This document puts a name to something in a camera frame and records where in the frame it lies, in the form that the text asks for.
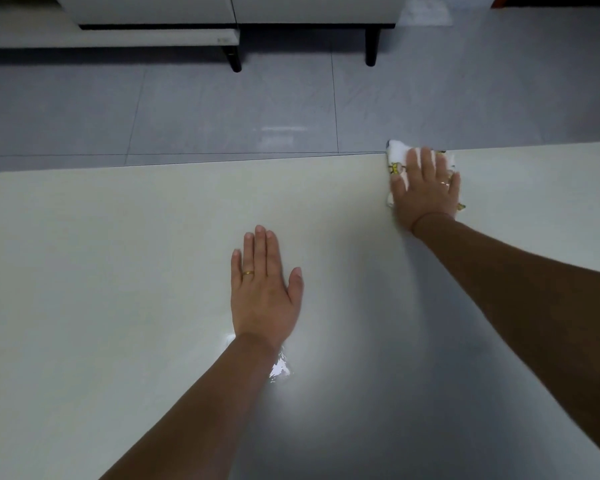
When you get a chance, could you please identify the person's right hand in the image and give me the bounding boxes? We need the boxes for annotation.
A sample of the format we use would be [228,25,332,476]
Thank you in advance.
[389,147,462,235]

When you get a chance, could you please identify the person's left hand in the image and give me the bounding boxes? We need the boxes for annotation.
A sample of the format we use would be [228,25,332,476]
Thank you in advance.
[229,224,305,349]

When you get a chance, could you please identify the white patterned cleaning cloth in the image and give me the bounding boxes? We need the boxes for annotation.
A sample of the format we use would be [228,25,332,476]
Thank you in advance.
[385,139,467,211]

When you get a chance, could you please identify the person's right forearm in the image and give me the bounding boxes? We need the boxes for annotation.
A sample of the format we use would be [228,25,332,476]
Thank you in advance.
[411,213,600,468]

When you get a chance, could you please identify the person's left forearm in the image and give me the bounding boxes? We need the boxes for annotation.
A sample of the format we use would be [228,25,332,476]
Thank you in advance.
[99,333,283,480]

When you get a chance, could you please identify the white table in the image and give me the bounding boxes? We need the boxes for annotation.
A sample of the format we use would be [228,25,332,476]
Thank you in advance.
[0,139,600,480]

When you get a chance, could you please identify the white cabinet black legs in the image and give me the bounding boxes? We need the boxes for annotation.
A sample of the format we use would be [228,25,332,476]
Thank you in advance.
[53,0,411,67]

